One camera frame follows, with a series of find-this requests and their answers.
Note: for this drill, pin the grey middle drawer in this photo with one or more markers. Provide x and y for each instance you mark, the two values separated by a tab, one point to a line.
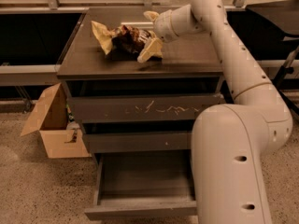
138	136

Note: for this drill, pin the grey drawer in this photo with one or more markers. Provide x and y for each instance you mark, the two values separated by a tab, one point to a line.
143	184
138	136
154	107

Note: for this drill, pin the grey drawer cabinet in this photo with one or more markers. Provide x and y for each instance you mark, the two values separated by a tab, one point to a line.
188	65

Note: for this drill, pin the green bottle in box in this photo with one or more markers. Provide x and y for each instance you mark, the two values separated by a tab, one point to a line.
69	113

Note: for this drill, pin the grey bottom drawer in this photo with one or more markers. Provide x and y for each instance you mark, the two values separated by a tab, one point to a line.
143	184

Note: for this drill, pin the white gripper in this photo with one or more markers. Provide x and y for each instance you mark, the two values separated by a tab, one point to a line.
163	26

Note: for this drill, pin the grey top drawer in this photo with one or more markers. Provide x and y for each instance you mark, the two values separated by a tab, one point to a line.
154	107

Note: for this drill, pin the brown chip bag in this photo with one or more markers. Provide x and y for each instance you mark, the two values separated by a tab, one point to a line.
127	38

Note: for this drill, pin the open cardboard box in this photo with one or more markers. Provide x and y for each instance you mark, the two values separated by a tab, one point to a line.
60	137

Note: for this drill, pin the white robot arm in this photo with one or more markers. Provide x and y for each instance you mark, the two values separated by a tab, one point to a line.
228	140

